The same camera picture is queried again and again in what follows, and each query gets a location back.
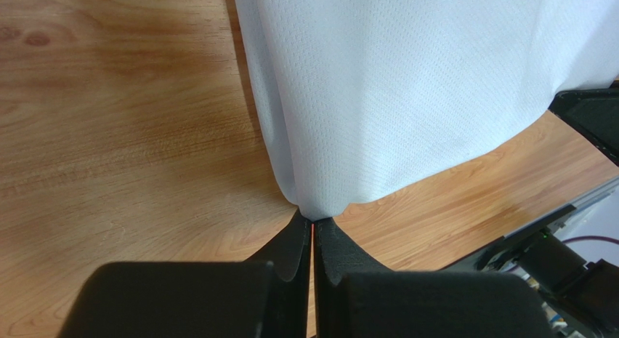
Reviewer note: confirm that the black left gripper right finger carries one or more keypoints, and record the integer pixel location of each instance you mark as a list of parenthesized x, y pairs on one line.
[(357, 296)]

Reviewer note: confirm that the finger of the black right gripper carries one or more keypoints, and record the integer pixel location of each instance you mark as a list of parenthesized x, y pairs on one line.
[(592, 113)]

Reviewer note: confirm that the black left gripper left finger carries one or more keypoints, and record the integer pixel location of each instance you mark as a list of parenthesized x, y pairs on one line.
[(265, 295)]

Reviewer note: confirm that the white t shirt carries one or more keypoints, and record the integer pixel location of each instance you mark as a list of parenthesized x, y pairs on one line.
[(357, 99)]

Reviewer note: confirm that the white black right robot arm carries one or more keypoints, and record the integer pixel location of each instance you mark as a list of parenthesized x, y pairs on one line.
[(583, 293)]

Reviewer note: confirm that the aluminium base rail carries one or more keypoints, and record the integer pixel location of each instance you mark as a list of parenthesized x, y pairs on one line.
[(541, 216)]

